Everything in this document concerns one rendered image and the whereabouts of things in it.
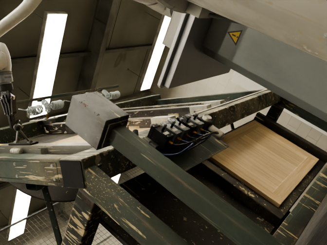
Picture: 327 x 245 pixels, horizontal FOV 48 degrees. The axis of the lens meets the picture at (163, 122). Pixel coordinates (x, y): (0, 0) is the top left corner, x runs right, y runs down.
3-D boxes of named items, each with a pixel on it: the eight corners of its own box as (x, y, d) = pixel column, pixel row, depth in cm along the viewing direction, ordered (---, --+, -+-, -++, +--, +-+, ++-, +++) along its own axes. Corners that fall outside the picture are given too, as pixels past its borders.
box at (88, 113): (108, 122, 117) (71, 94, 124) (98, 152, 122) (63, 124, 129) (132, 115, 126) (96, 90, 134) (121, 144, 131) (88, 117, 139)
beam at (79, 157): (85, 190, 129) (80, 159, 127) (63, 187, 136) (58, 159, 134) (282, 100, 305) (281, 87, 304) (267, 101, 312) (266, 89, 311)
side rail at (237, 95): (264, 103, 306) (263, 90, 304) (158, 111, 370) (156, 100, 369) (267, 101, 312) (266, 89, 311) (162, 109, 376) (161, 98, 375)
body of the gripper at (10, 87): (-7, 84, 192) (-4, 102, 193) (2, 83, 187) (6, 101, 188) (6, 83, 198) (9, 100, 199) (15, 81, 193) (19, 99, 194)
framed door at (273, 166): (278, 207, 196) (280, 204, 195) (197, 150, 219) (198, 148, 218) (317, 161, 269) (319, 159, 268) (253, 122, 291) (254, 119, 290)
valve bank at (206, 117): (186, 148, 132) (138, 114, 142) (172, 179, 138) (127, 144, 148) (242, 122, 172) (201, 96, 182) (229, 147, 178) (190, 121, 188)
